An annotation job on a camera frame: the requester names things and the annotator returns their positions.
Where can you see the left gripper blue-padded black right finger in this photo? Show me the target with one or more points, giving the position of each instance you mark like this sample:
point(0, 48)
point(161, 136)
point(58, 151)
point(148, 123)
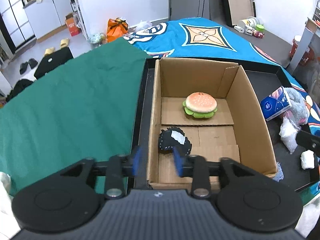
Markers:
point(199, 169)

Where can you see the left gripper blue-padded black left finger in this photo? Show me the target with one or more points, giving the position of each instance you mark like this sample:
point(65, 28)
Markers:
point(118, 168)

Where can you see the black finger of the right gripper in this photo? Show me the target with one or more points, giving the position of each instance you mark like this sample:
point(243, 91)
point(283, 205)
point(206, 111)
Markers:
point(309, 142)

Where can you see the small white soft roll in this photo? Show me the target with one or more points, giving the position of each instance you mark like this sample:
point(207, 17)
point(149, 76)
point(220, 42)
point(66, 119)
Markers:
point(307, 160)

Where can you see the white stuffing bag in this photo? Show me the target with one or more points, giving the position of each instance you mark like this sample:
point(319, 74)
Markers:
point(288, 132)

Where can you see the grey fluffy plush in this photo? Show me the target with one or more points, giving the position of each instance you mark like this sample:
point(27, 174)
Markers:
point(298, 113)

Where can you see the black stitched felt toy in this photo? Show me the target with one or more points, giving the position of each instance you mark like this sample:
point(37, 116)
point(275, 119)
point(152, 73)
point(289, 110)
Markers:
point(174, 137)

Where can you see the blue tissue pack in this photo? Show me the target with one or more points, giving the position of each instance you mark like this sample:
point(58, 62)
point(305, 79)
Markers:
point(275, 104)

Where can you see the plush hamburger toy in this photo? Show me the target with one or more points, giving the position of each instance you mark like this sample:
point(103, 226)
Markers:
point(200, 105)

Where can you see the black shallow tray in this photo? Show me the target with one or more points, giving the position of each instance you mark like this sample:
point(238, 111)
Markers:
point(263, 85)

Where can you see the blue knitted cloth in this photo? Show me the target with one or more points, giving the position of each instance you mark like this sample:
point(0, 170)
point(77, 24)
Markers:
point(279, 174)

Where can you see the brown cardboard box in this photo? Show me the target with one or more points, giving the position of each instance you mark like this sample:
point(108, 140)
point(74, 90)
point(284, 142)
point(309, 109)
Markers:
point(237, 130)

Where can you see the green cloth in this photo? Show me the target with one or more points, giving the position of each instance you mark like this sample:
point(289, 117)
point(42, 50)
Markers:
point(83, 108)

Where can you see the white desk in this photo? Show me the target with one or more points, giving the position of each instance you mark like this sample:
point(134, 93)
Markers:
point(301, 52)

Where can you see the black stool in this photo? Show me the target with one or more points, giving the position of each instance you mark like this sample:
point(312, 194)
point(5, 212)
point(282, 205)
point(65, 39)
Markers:
point(52, 61)

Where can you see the blue patterned blanket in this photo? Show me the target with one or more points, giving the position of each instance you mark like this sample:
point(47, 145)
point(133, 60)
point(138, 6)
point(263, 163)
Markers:
point(202, 38)

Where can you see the yellow slipper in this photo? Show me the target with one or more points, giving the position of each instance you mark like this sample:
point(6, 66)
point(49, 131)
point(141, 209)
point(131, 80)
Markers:
point(64, 43)
point(49, 51)

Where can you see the orange paper bag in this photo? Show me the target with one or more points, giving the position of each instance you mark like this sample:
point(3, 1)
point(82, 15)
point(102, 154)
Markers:
point(116, 28)

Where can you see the white plastic bag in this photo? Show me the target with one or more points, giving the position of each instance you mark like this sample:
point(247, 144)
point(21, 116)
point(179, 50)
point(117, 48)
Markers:
point(142, 25)

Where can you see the orange cardboard box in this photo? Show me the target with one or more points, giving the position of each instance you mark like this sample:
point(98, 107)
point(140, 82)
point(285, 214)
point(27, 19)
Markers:
point(71, 23)

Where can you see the black framed board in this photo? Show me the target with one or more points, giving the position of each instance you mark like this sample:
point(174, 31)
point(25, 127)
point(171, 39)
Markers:
point(236, 10)

